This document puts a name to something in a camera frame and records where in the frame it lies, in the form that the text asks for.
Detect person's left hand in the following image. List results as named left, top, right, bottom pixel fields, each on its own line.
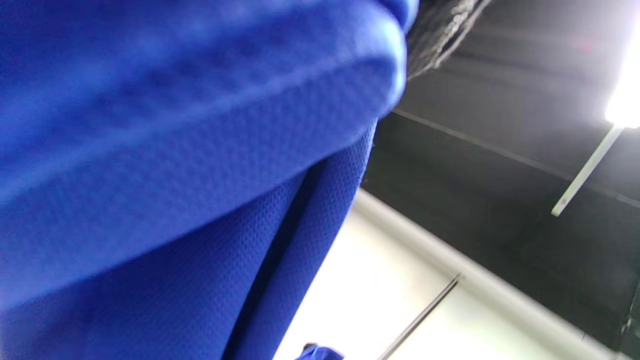
left=406, top=0, right=493, bottom=80

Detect blue t-shirt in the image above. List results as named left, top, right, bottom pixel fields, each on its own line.
left=0, top=0, right=421, bottom=360

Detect ceiling light bar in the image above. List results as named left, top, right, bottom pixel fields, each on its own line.
left=550, top=30, right=640, bottom=217

